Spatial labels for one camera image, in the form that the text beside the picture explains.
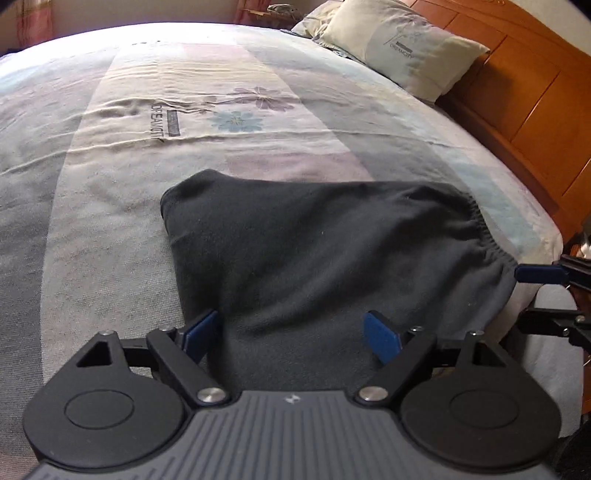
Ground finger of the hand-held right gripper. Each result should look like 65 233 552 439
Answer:
517 308 591 352
514 255 591 289

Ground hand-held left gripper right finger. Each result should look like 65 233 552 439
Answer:
355 311 500 408

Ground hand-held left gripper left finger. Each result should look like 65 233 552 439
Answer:
76 308 230 408

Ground dark grey pants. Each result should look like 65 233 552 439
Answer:
159 168 518 394

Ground orange wooden headboard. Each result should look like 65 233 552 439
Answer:
409 0 591 241

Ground patchwork floral bed sheet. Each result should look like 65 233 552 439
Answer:
0 21 567 463

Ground cream printed pillow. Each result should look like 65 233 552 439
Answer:
314 0 491 103

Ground wooden bedside shelf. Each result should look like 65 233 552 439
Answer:
240 7 297 29

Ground cream pillow with grey edge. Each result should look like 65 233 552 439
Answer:
290 0 345 38

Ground pink striped curtain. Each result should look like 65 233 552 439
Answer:
233 0 271 25
14 0 52 47

